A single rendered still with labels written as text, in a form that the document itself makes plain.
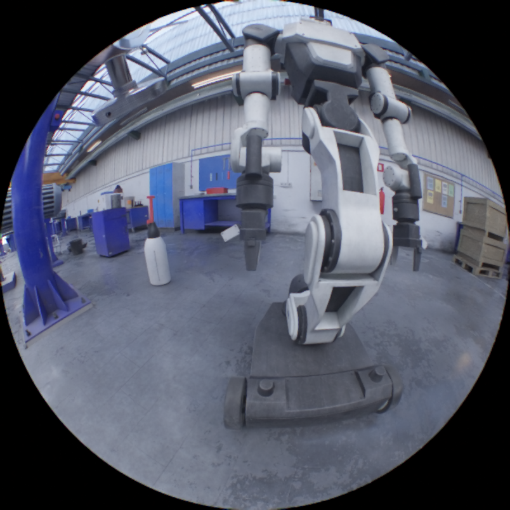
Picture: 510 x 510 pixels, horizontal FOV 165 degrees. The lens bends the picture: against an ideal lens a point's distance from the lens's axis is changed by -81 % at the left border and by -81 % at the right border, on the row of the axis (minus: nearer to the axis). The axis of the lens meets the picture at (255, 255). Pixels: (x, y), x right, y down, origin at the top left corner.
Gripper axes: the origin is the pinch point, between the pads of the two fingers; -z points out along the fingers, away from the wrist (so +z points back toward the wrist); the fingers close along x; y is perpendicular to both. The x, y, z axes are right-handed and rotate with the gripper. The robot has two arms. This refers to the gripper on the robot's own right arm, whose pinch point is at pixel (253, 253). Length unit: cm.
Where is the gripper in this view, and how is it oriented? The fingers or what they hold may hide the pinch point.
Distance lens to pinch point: 41.5
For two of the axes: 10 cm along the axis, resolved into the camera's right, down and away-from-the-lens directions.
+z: 0.2, -9.9, -1.0
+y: 10.0, 0.3, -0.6
